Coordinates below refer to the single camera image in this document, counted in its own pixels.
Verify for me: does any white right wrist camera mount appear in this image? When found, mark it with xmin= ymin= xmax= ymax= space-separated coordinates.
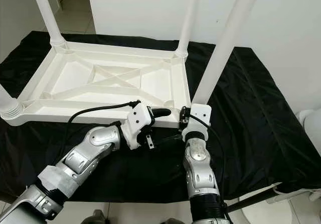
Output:
xmin=182 ymin=103 xmax=212 ymax=140

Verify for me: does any white metal frame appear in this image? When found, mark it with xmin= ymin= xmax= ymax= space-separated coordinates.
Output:
xmin=266 ymin=184 xmax=321 ymax=204

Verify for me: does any black table cloth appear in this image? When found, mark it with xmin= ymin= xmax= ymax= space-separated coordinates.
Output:
xmin=0 ymin=31 xmax=321 ymax=203

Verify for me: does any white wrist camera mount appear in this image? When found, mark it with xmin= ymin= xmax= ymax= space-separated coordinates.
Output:
xmin=123 ymin=102 xmax=155 ymax=150
xmin=182 ymin=103 xmax=212 ymax=140

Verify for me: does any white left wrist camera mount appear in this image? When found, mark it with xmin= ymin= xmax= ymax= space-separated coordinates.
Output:
xmin=123 ymin=102 xmax=155 ymax=150

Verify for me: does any white round floor base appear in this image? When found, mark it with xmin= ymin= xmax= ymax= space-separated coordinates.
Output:
xmin=241 ymin=201 xmax=294 ymax=224

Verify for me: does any black metal table leg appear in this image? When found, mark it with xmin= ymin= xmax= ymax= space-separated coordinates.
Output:
xmin=228 ymin=186 xmax=281 ymax=209

